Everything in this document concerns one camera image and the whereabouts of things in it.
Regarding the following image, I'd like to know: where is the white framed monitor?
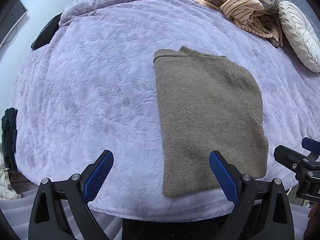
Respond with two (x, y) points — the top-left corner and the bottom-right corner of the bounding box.
(1, 0), (28, 46)

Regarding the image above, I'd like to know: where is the lavender embossed bed blanket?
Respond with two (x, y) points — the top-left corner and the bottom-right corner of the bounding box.
(12, 0), (319, 222)

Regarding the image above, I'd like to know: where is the dark green hanging cloth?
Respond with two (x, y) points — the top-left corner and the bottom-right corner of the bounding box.
(1, 107), (18, 171)

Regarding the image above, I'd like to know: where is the round cream pleated pillow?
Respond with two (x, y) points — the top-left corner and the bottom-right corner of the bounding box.
(278, 1), (319, 73)

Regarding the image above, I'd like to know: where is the striped beige clothing pile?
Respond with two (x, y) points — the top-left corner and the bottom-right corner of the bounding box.
(195, 0), (283, 48)

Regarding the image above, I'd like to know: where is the black bed corner pad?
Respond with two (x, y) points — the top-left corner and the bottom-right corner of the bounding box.
(31, 13), (62, 50)

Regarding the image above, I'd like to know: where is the brown knit sweater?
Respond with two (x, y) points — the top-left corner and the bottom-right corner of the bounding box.
(153, 47), (268, 198)

